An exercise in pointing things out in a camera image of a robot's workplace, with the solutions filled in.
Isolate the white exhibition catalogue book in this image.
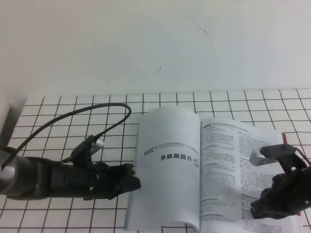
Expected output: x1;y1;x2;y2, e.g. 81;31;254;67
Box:
124;106;299;233

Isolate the white box at left edge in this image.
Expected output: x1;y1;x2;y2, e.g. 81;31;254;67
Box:
0;95;27;148

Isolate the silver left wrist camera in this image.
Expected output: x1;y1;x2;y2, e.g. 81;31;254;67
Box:
90;139;104;155

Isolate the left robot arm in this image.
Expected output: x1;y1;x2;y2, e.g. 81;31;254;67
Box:
0;135;141;200

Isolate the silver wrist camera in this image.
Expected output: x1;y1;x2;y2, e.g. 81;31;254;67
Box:
248;143;297;167
90;139;104;155

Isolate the black cable loop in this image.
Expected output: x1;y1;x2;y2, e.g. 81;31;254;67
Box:
0;103;132;170

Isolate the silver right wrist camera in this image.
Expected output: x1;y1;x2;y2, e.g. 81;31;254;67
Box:
248;143;297;167

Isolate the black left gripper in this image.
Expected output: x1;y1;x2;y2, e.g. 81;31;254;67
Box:
49;135;141;200

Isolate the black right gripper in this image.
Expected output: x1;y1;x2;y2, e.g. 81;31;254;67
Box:
251;147;311;219

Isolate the white black-grid tablecloth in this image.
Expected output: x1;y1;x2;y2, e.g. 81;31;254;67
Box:
0;88;311;233

